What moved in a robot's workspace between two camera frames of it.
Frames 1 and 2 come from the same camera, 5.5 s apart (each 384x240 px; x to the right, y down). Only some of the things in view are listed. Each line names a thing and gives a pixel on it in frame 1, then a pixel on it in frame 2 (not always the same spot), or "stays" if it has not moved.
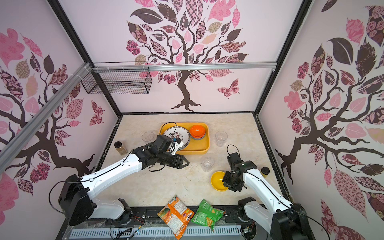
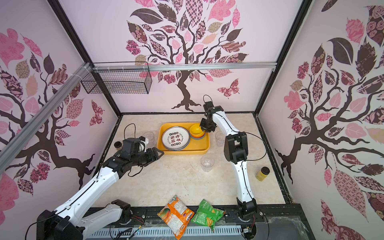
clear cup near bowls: [207, 162] stays
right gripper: [226, 181] → [203, 128]
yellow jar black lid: [265, 171] stays
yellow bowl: [216, 181] → [195, 130]
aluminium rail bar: [17, 142] stays
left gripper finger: [179, 159] → [155, 155]
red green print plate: [178, 132] stays
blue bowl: [198, 138] stays
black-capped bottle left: [118, 145] stays
